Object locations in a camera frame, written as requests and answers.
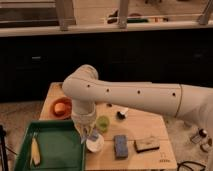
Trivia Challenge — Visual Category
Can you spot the brown scrub sponge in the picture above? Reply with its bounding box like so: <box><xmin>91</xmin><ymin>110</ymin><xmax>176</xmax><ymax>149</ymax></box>
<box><xmin>134</xmin><ymin>137</ymin><xmax>160</xmax><ymax>153</ymax></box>

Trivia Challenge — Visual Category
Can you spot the orange plastic bowl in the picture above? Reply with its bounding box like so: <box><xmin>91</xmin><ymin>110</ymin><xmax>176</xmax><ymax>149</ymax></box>
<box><xmin>50</xmin><ymin>97</ymin><xmax>72</xmax><ymax>120</ymax></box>

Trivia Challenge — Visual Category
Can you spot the green plastic tray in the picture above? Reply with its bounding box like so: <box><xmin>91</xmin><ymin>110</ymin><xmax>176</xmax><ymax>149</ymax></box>
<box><xmin>14</xmin><ymin>120</ymin><xmax>85</xmax><ymax>171</ymax></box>

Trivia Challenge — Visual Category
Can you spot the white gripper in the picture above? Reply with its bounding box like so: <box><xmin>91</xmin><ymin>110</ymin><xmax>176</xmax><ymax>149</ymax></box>
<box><xmin>72</xmin><ymin>113</ymin><xmax>97</xmax><ymax>143</ymax></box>

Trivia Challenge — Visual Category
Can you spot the white paper cup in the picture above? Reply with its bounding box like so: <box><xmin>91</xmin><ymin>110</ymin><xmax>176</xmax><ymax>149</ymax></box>
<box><xmin>86</xmin><ymin>134</ymin><xmax>104</xmax><ymax>153</ymax></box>

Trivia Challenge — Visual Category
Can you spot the blue-grey towel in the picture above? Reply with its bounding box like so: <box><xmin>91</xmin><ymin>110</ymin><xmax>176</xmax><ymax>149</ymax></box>
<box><xmin>88</xmin><ymin>129</ymin><xmax>99</xmax><ymax>142</ymax></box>

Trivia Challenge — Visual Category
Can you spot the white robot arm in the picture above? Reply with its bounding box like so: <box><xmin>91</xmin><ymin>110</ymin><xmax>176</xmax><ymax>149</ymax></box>
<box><xmin>62</xmin><ymin>65</ymin><xmax>213</xmax><ymax>138</ymax></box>

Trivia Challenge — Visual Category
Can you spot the corn cob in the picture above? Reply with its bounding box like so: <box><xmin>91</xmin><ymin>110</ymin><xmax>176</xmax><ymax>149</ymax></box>
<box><xmin>30</xmin><ymin>135</ymin><xmax>41</xmax><ymax>166</ymax></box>

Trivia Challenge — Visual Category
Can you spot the orange fruit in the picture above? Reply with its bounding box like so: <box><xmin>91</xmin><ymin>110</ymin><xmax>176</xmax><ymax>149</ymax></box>
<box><xmin>54</xmin><ymin>103</ymin><xmax>66</xmax><ymax>115</ymax></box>

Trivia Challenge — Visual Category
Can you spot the blue sponge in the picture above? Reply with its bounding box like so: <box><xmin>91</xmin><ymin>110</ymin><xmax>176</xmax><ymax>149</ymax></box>
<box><xmin>114</xmin><ymin>135</ymin><xmax>128</xmax><ymax>159</ymax></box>

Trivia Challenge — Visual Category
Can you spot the green plastic cup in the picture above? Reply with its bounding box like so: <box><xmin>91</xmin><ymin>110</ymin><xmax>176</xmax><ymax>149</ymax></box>
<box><xmin>96</xmin><ymin>116</ymin><xmax>110</xmax><ymax>132</ymax></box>

